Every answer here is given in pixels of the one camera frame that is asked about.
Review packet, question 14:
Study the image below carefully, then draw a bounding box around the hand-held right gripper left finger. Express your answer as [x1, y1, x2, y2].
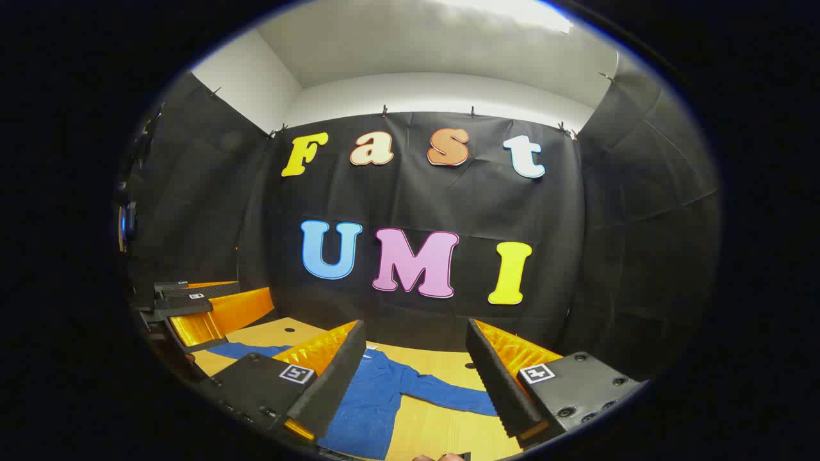
[204, 319, 367, 444]

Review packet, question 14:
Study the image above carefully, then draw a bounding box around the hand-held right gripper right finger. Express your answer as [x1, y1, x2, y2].
[465, 318, 643, 449]

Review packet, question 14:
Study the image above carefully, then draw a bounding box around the blue corduroy shirt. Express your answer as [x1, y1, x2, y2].
[206, 341, 500, 460]

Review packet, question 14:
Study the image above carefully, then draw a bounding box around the black device with blue light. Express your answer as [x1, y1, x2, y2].
[115, 186, 139, 254]

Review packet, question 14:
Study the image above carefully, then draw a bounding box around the row of black cloth clips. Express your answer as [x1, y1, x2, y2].
[208, 70, 616, 138]

